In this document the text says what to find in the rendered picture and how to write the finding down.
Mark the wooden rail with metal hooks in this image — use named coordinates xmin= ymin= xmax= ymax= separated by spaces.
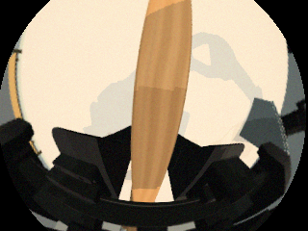
xmin=131 ymin=0 xmax=193 ymax=203

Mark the dark brown wooden post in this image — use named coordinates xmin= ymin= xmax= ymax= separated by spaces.
xmin=126 ymin=190 xmax=136 ymax=231

